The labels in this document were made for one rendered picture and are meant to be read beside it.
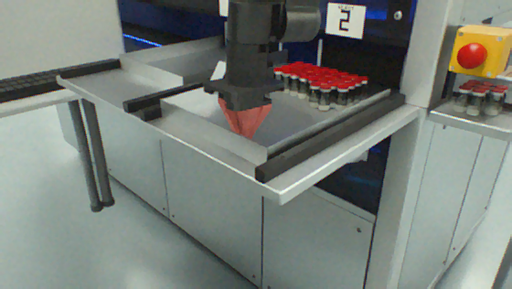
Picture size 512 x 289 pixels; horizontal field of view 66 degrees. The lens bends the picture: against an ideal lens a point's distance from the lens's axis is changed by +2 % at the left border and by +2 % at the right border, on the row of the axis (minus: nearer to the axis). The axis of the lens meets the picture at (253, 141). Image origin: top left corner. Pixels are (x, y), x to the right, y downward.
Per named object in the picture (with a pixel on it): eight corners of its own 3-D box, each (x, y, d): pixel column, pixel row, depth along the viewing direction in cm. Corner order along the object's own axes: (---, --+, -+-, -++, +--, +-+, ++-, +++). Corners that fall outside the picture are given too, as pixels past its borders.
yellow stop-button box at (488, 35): (462, 63, 72) (472, 22, 69) (506, 70, 68) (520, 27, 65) (445, 71, 67) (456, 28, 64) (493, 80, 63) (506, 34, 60)
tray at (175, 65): (222, 46, 119) (221, 35, 118) (287, 62, 103) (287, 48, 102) (121, 68, 98) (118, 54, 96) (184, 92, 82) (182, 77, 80)
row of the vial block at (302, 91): (277, 87, 84) (278, 67, 82) (348, 109, 73) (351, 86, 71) (271, 90, 83) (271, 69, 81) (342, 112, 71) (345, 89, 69)
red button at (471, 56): (460, 63, 66) (466, 38, 65) (486, 67, 64) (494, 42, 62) (452, 68, 64) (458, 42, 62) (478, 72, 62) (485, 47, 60)
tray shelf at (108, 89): (212, 49, 123) (211, 44, 123) (433, 106, 80) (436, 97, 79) (57, 83, 93) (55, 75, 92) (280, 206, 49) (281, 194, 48)
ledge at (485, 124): (455, 101, 82) (458, 92, 81) (528, 117, 74) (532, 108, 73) (428, 120, 73) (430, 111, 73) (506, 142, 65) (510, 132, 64)
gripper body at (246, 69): (285, 94, 56) (291, 42, 53) (233, 107, 49) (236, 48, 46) (253, 84, 60) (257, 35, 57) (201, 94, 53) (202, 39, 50)
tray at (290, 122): (284, 77, 91) (285, 62, 90) (387, 105, 75) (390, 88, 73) (162, 117, 70) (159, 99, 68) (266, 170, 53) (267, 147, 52)
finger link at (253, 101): (269, 151, 57) (274, 89, 53) (233, 164, 52) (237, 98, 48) (237, 136, 61) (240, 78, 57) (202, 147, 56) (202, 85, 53)
